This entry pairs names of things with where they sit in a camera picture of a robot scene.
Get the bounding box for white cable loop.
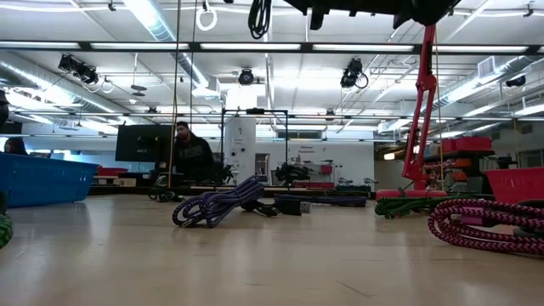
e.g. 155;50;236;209
195;0;218;32

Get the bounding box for purple braided USB cable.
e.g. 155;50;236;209
171;174;267;230

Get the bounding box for person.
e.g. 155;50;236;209
172;121;216;184
3;136;29;156

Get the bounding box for black monitor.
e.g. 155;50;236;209
115;124;175;163

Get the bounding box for blue plastic basket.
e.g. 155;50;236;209
0;152;99;209

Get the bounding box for silver ventilation duct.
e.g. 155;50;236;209
0;50;124;116
122;0;222;101

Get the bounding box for yellow hanging cord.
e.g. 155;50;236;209
433;29;445;192
167;0;183;189

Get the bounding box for pink braided USB cable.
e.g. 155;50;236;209
427;197;544;257

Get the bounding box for red storage bin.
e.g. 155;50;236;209
96;166;128;178

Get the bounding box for green braided USB cable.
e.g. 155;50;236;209
0;212;14;251
373;193;496;220

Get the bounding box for red articulated stand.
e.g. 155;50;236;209
375;23;450;201

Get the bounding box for red plastic basket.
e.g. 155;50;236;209
484;167;544;206

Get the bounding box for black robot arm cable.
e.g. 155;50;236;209
247;0;273;41

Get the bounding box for black overhead frame bar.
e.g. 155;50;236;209
0;40;544;55

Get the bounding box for red storage bins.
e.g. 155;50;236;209
439;135;494;155

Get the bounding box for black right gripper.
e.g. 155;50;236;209
282;0;462;31

